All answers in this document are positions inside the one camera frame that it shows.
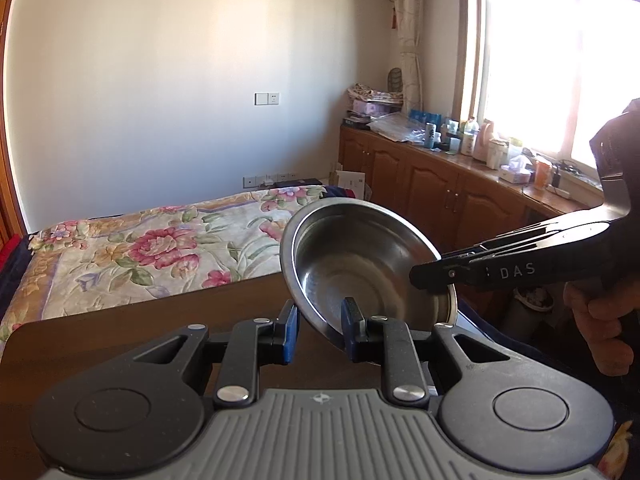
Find wooden cabinet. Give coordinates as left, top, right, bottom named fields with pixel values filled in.
left=338, top=124, right=603, bottom=323

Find pink jug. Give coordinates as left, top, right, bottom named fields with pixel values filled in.
left=472, top=119, right=497, bottom=163

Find red cloth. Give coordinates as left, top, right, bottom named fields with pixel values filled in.
left=0, top=236, right=23, bottom=268

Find clear plastic bag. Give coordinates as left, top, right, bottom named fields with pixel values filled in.
left=369, top=112, right=432, bottom=145

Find dark blue blanket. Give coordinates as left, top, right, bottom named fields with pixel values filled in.
left=0, top=240, right=32, bottom=313

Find pile of folded cloth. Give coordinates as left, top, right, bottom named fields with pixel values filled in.
left=347, top=83, right=404, bottom=105

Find patterned slipper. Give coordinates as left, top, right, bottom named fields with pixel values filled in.
left=514, top=286, right=556, bottom=314

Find white board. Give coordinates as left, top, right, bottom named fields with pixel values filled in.
left=335, top=169, right=369, bottom=202

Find purple box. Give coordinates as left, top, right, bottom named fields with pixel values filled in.
left=352, top=99, right=401, bottom=120

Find blue packet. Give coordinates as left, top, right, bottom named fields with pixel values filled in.
left=408, top=108, right=443, bottom=127

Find patterned curtain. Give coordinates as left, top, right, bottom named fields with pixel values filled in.
left=386, top=0, right=427, bottom=117

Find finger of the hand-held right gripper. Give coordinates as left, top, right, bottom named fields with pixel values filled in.
left=409, top=251, right=488, bottom=293
left=440, top=209, right=622, bottom=262

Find stainless steel bowl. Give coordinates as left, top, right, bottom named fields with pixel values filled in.
left=279, top=198, right=459, bottom=354

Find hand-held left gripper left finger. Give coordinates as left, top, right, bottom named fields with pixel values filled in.
left=132, top=299, right=301, bottom=409

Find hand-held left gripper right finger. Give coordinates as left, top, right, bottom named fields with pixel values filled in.
left=340, top=297, right=512, bottom=404

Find window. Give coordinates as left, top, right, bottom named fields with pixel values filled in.
left=462, top=0, right=640, bottom=197

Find dark floral clothing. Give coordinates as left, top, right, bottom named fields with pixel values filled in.
left=606, top=419, right=640, bottom=480

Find white tissue box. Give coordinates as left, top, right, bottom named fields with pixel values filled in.
left=498, top=156, right=533, bottom=184

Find orange cup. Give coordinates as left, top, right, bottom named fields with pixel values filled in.
left=533, top=156, right=554, bottom=191

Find white container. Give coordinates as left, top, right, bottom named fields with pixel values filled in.
left=486, top=137, right=510, bottom=170

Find white bottle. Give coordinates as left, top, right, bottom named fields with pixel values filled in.
left=460, top=116, right=479, bottom=157

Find floral bed blanket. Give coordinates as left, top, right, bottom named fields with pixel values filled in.
left=0, top=185, right=342, bottom=343

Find person's right hand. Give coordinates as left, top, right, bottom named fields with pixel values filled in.
left=563, top=279, right=640, bottom=377

